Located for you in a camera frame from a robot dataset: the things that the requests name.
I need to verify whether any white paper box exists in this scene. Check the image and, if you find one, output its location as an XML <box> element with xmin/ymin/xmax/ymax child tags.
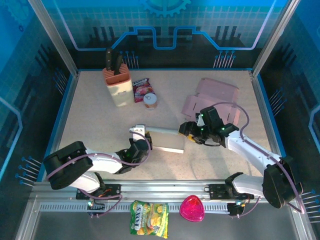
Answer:
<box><xmin>146</xmin><ymin>125</ymin><xmax>186</xmax><ymax>154</ymax></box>

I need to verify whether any pink paper box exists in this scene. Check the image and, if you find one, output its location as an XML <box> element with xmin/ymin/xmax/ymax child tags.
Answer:
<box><xmin>181</xmin><ymin>77</ymin><xmax>242</xmax><ymax>126</ymax></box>

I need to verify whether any small tin can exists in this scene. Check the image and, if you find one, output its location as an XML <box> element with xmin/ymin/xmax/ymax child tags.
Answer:
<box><xmin>143</xmin><ymin>93</ymin><xmax>158</xmax><ymax>110</ymax></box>

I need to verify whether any red candy bag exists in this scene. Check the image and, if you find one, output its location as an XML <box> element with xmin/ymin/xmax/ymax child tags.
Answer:
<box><xmin>131</xmin><ymin>77</ymin><xmax>157</xmax><ymax>104</ymax></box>

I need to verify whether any beige knife block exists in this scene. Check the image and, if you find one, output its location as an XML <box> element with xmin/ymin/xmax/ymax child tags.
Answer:
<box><xmin>102</xmin><ymin>63</ymin><xmax>134</xmax><ymax>108</ymax></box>

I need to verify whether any black controller board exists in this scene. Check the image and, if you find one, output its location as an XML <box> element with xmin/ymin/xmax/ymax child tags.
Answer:
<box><xmin>226</xmin><ymin>201</ymin><xmax>245</xmax><ymax>217</ymax></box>
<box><xmin>86</xmin><ymin>199</ymin><xmax>106</xmax><ymax>217</ymax></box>

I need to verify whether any yellow green candy bag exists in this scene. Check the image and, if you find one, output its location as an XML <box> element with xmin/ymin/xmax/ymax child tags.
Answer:
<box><xmin>129</xmin><ymin>199</ymin><xmax>170</xmax><ymax>239</ymax></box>

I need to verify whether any pink triangular plastic container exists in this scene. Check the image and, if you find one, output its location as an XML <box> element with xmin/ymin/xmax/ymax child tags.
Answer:
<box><xmin>179</xmin><ymin>194</ymin><xmax>206</xmax><ymax>223</ymax></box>

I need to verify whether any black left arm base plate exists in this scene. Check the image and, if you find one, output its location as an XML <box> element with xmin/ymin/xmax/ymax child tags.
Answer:
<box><xmin>75</xmin><ymin>183</ymin><xmax>122</xmax><ymax>201</ymax></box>

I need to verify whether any aluminium front rail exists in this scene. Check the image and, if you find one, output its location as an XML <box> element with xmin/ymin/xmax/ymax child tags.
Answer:
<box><xmin>31</xmin><ymin>178</ymin><xmax>301</xmax><ymax>199</ymax></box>

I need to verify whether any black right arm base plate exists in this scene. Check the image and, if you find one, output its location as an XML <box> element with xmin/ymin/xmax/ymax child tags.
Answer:
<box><xmin>208</xmin><ymin>183</ymin><xmax>255</xmax><ymax>201</ymax></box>

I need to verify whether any short black knife handle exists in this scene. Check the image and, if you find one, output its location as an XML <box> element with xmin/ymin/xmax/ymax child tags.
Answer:
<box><xmin>113</xmin><ymin>52</ymin><xmax>124</xmax><ymax>76</ymax></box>

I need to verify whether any tall black knife handle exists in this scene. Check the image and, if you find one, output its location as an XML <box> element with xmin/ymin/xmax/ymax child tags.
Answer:
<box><xmin>104</xmin><ymin>47</ymin><xmax>113</xmax><ymax>72</ymax></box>

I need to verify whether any slotted aluminium cable duct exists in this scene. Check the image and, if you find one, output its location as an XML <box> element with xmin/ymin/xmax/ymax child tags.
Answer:
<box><xmin>38</xmin><ymin>202</ymin><xmax>232</xmax><ymax>214</ymax></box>

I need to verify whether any aluminium frame post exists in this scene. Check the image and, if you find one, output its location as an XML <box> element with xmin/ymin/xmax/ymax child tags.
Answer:
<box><xmin>251</xmin><ymin>0</ymin><xmax>301</xmax><ymax>77</ymax></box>
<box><xmin>27</xmin><ymin>0</ymin><xmax>80</xmax><ymax>77</ymax></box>

